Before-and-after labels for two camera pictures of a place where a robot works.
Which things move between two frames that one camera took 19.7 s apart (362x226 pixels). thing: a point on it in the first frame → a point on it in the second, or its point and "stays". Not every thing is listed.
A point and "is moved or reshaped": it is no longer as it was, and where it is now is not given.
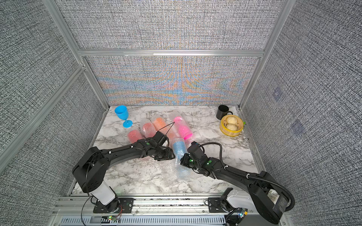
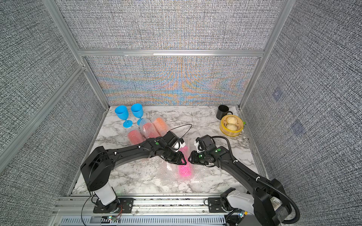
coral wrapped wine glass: x=134 y=136 stays
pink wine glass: x=184 y=130 → x=185 y=170
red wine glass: x=149 y=130 stays
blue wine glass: x=122 y=112 stays
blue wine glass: x=178 y=145 is moved or reshaped
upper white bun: x=231 y=120 stays
